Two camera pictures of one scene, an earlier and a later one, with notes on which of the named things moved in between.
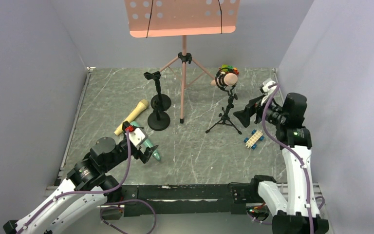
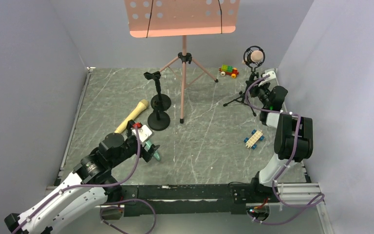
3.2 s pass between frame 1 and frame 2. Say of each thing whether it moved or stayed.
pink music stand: stayed
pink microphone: moved
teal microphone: stayed
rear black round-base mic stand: stayed
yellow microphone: stayed
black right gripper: moved
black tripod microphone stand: moved
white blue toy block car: stayed
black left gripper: stayed
